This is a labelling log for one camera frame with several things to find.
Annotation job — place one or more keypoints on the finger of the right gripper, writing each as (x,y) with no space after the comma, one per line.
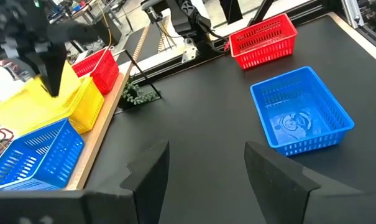
(54,74)

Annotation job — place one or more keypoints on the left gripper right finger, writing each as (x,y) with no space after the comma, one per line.
(277,186)

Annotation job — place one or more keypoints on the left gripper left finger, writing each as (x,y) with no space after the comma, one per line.
(150,186)

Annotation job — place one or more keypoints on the yellow plastic slotted basket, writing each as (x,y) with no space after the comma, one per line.
(20,109)
(88,112)
(79,95)

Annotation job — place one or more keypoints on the red plastic slotted basket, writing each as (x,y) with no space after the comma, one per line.
(262,56)
(103,71)

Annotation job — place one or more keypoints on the blue basket with printed bottom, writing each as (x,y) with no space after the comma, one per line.
(299,109)

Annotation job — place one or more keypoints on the blue plastic slotted basket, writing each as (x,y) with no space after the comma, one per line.
(20,161)
(61,169)

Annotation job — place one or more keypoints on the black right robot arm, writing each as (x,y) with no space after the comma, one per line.
(187,15)

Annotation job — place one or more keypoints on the small green succulent plant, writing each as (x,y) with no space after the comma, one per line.
(135,95)

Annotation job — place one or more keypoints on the black table mat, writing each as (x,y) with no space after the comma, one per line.
(206,124)

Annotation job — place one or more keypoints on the black floor mat striped edges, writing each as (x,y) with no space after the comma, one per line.
(148,43)

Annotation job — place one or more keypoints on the wooden shelf with black frame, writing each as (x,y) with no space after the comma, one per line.
(97,133)

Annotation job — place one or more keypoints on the black aluminium table frame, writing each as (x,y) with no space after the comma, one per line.
(163,70)

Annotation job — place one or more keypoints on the silver metal bracket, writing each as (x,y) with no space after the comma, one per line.
(189,51)

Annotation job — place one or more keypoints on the silver aluminium post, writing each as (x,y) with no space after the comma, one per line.
(350,12)

